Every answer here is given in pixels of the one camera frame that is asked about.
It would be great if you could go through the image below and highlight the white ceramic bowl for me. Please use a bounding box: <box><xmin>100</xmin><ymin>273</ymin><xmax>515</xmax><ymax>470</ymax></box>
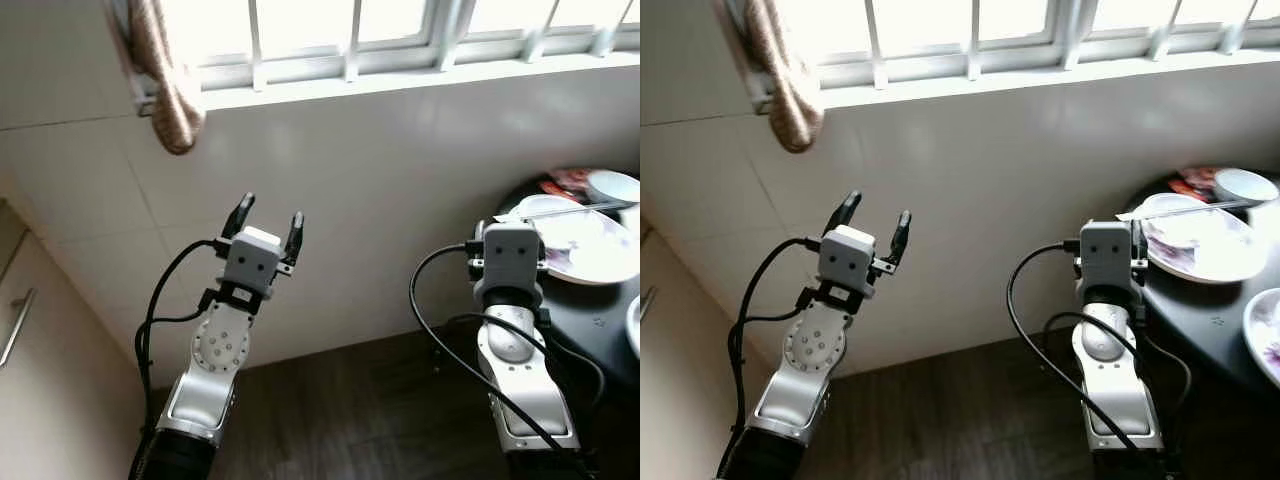
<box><xmin>1212</xmin><ymin>167</ymin><xmax>1280</xmax><ymax>209</ymax></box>
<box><xmin>584</xmin><ymin>169</ymin><xmax>641</xmax><ymax>207</ymax></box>

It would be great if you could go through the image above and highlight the long silver utensil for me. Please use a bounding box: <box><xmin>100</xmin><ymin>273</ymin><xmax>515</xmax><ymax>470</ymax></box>
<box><xmin>1117</xmin><ymin>198</ymin><xmax>1253</xmax><ymax>223</ymax></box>
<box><xmin>496</xmin><ymin>199</ymin><xmax>613</xmax><ymax>224</ymax></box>

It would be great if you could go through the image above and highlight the red printed package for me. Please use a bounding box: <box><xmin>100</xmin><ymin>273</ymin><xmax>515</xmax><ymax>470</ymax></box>
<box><xmin>1166</xmin><ymin>165</ymin><xmax>1223</xmax><ymax>201</ymax></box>
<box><xmin>538</xmin><ymin>167</ymin><xmax>597</xmax><ymax>201</ymax></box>

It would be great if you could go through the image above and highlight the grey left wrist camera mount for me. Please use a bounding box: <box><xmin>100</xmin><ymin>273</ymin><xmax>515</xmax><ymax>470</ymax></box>
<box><xmin>816</xmin><ymin>224</ymin><xmax>878</xmax><ymax>293</ymax></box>
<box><xmin>222</xmin><ymin>227</ymin><xmax>284</xmax><ymax>299</ymax></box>

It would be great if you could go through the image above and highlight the round black table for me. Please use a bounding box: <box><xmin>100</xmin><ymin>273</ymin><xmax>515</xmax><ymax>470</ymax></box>
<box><xmin>488</xmin><ymin>166</ymin><xmax>641</xmax><ymax>393</ymax></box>
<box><xmin>1128</xmin><ymin>165</ymin><xmax>1280</xmax><ymax>401</ymax></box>

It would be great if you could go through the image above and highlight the white barred window frame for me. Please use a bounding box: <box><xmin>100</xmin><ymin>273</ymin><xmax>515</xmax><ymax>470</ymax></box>
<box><xmin>715</xmin><ymin>0</ymin><xmax>1280</xmax><ymax>111</ymax></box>
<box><xmin>105</xmin><ymin>0</ymin><xmax>641</xmax><ymax>113</ymax></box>

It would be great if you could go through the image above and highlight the tall beige cabinet door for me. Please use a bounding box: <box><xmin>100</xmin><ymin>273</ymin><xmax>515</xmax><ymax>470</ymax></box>
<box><xmin>0</xmin><ymin>198</ymin><xmax>149</xmax><ymax>480</ymax></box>
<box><xmin>640</xmin><ymin>222</ymin><xmax>743</xmax><ymax>480</ymax></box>

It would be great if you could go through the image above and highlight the large white patterned plate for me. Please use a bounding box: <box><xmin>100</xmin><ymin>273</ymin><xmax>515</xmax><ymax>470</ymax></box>
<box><xmin>505</xmin><ymin>194</ymin><xmax>641</xmax><ymax>287</ymax></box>
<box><xmin>1140</xmin><ymin>192</ymin><xmax>1269</xmax><ymax>285</ymax></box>

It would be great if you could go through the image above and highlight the brown plaid curtain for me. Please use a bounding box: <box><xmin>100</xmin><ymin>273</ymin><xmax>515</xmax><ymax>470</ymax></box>
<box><xmin>125</xmin><ymin>0</ymin><xmax>207</xmax><ymax>156</ymax></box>
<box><xmin>745</xmin><ymin>0</ymin><xmax>827</xmax><ymax>155</ymax></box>

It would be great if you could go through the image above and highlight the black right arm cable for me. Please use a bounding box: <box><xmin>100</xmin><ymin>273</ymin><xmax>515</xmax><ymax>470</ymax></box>
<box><xmin>407</xmin><ymin>240</ymin><xmax>608</xmax><ymax>480</ymax></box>
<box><xmin>1004</xmin><ymin>238</ymin><xmax>1196</xmax><ymax>480</ymax></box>

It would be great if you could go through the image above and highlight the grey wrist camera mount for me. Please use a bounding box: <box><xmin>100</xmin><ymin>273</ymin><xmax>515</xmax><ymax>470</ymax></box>
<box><xmin>472</xmin><ymin>220</ymin><xmax>547</xmax><ymax>307</ymax></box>
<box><xmin>816</xmin><ymin>224</ymin><xmax>878</xmax><ymax>293</ymax></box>
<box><xmin>1077</xmin><ymin>220</ymin><xmax>1143</xmax><ymax>301</ymax></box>
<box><xmin>222</xmin><ymin>227</ymin><xmax>284</xmax><ymax>299</ymax></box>

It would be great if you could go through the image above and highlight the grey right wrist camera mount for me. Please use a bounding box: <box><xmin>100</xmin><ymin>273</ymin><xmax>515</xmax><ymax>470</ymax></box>
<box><xmin>472</xmin><ymin>220</ymin><xmax>547</xmax><ymax>307</ymax></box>
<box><xmin>1077</xmin><ymin>220</ymin><xmax>1143</xmax><ymax>301</ymax></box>

